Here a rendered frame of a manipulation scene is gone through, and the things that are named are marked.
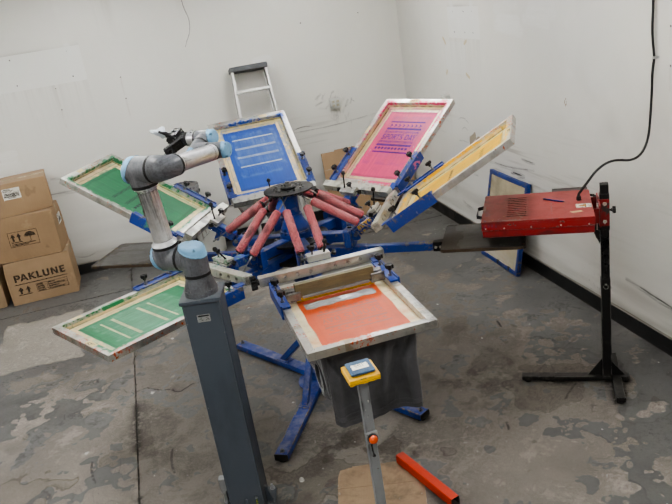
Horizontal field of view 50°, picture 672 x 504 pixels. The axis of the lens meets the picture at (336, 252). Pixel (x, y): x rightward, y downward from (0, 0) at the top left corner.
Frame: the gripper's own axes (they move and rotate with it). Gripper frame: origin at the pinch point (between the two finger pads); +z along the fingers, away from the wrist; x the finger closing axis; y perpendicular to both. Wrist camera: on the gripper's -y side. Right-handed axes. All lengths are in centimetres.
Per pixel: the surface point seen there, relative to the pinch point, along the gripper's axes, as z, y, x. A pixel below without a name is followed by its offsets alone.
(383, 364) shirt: -114, -56, -89
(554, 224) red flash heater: -171, 52, -103
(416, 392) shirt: -124, -55, -109
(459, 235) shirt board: -115, 60, -117
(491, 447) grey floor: -140, -34, -183
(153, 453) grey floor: 45, -83, -157
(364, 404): -120, -87, -75
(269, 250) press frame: -16, 20, -92
